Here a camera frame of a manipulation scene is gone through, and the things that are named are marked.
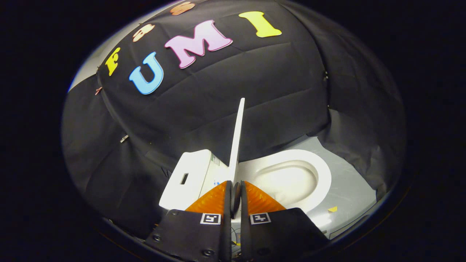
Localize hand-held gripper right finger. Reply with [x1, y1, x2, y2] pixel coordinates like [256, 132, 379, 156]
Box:
[240, 180, 330, 262]

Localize white toilet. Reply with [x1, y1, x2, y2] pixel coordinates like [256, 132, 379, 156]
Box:
[159, 149, 332, 237]

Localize black backdrop cloth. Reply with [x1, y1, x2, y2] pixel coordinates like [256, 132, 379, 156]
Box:
[61, 0, 406, 241]

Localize white toilet lid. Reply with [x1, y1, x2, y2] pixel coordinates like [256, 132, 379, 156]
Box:
[228, 97, 246, 217]

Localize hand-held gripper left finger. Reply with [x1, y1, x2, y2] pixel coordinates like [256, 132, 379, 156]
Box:
[145, 180, 233, 262]

